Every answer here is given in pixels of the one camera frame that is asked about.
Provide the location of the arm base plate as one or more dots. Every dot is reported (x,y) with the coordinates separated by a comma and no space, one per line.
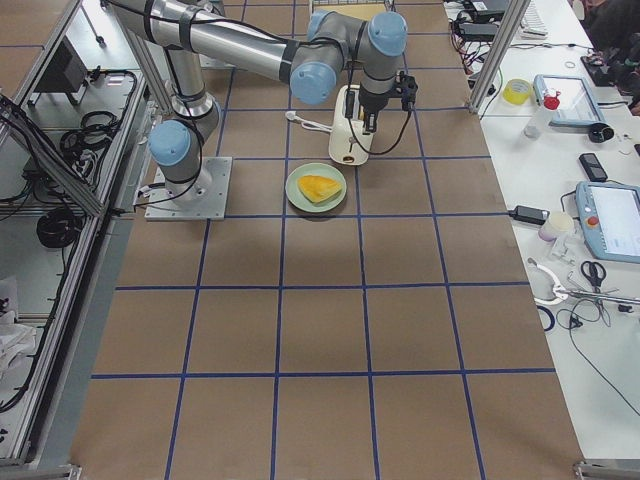
(207,199)

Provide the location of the white paper cup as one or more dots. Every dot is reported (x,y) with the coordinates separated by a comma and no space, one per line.
(557,223)

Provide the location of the wire basket with wooden shelf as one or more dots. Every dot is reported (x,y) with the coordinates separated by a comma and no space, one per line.
(361,9)

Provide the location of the light green plate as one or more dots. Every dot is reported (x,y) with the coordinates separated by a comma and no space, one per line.
(297,199)

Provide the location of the triangular orange bread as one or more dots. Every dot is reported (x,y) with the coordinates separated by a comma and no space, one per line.
(317,188)

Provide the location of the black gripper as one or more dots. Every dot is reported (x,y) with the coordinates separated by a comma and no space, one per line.
(371,104)

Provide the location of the teach pendant far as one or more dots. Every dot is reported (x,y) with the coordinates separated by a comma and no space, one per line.
(578,106)

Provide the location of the white two-slot toaster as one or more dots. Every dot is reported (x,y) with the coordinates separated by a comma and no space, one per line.
(348,143)

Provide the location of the aluminium frame post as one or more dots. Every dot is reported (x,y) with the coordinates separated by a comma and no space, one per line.
(502,40)

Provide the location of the black scissors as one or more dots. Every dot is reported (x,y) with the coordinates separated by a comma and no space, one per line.
(594,272)

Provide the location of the bottle with red cap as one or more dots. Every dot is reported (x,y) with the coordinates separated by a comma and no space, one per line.
(541,120)

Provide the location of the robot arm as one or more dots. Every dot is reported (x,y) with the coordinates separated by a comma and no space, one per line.
(310,68)

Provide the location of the teach pendant near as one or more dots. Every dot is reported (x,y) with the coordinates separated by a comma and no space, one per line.
(609,218)

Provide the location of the yellow tape roll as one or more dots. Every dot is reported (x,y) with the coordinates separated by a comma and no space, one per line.
(517,91)

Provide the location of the black power adapter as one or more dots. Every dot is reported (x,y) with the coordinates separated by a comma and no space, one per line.
(529,215)

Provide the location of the teach pendant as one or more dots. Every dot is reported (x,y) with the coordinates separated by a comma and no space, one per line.
(578,106)
(609,218)

